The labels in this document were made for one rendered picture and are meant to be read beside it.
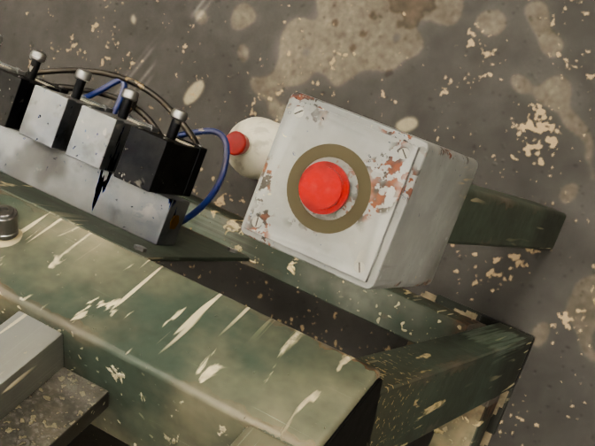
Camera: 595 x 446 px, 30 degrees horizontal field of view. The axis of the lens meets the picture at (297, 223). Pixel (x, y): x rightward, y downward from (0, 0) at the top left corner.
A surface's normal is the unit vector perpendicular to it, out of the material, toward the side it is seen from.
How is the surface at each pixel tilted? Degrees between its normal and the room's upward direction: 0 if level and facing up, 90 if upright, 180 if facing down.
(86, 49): 0
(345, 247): 0
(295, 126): 0
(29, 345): 57
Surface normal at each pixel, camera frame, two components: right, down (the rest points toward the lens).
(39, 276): 0.10, -0.80
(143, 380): -0.51, 0.47
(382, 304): -0.38, -0.04
